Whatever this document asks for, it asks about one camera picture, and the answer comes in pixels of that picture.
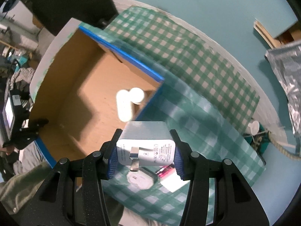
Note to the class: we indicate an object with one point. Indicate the white cup with stick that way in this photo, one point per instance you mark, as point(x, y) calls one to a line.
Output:
point(255, 128)

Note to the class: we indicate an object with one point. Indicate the black white striped cloth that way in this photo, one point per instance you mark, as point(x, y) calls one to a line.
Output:
point(23, 74)

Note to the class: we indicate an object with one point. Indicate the silver foil bag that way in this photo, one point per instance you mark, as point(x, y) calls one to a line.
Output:
point(285, 63)

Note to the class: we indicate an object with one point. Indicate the black chair back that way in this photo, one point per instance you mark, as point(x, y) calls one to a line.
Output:
point(54, 14)

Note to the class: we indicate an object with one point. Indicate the white power adapter plug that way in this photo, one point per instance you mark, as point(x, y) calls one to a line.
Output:
point(145, 143)

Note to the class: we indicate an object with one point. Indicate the green white checkered tablecloth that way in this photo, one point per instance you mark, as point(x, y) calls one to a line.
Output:
point(202, 97)

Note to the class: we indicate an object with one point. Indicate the white pink small box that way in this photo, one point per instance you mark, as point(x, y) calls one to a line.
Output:
point(169, 178)

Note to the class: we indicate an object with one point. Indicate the white cylindrical bottle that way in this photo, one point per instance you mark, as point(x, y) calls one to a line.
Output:
point(125, 101)

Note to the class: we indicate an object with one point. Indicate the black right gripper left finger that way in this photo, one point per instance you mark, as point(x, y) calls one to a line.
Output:
point(73, 190)

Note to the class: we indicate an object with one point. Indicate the brown cardboard box blue tape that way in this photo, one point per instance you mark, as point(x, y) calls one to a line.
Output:
point(74, 87)

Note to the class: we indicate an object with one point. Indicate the white round charger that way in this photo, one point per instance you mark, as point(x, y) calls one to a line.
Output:
point(140, 179)

